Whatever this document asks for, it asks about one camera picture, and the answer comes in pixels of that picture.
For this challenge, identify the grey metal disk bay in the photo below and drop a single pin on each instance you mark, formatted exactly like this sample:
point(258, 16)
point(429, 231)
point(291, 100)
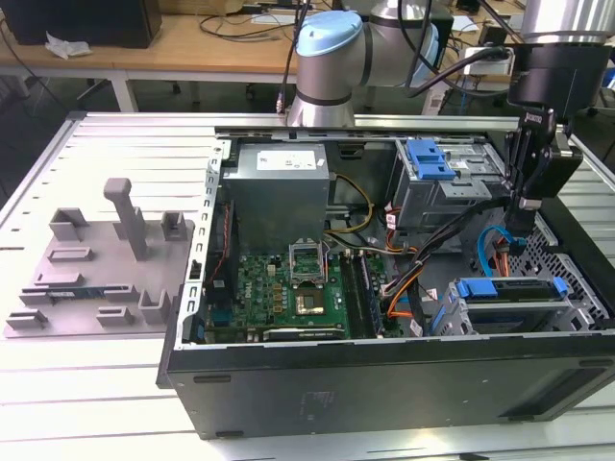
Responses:
point(449, 312)

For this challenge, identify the crumpled white plastic bag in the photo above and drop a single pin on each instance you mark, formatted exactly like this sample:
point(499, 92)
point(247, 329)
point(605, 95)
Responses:
point(67, 48)

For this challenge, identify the CPU socket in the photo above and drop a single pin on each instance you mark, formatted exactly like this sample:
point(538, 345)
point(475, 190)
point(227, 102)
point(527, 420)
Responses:
point(310, 303)

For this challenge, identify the grey power supply unit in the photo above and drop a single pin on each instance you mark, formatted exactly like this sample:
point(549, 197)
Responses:
point(274, 201)

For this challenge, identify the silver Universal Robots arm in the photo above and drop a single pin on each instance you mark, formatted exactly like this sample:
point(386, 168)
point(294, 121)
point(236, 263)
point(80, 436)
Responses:
point(331, 62)

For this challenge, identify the black graphics card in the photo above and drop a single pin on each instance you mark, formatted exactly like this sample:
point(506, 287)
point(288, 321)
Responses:
point(302, 333)

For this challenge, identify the wooden desk with clutter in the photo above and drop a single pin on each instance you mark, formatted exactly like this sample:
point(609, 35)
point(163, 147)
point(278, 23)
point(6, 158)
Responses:
point(468, 41)

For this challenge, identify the green motherboard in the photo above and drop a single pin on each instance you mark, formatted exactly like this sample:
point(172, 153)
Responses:
point(269, 288)

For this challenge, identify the RAM stick on rack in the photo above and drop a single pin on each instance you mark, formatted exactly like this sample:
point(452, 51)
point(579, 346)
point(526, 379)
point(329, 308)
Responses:
point(77, 291)

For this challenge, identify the blue plastic drive latch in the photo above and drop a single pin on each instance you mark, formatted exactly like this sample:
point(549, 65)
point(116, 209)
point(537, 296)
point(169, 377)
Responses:
point(425, 156)

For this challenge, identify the wooden desk with white legs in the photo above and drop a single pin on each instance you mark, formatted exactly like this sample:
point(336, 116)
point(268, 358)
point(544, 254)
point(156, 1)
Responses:
point(144, 55)

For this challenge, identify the large black box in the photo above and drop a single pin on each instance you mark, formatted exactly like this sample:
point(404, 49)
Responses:
point(96, 24)

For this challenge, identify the grey parts rack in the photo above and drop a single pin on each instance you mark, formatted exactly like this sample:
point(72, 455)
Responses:
point(115, 269)

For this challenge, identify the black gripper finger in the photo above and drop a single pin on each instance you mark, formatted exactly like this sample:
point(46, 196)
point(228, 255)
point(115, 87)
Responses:
point(535, 168)
point(515, 168)

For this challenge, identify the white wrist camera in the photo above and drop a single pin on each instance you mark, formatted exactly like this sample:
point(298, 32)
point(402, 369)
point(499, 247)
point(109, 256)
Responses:
point(485, 65)

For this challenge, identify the hard disk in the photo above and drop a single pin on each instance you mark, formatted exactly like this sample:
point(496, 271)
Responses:
point(519, 290)

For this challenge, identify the black PC case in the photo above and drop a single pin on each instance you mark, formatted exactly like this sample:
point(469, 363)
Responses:
point(384, 384)

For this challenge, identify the black case fan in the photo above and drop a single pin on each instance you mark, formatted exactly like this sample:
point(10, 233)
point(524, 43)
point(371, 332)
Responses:
point(223, 240)

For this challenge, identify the grey optical drive cage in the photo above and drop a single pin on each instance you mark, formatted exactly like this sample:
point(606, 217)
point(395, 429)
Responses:
point(432, 201)

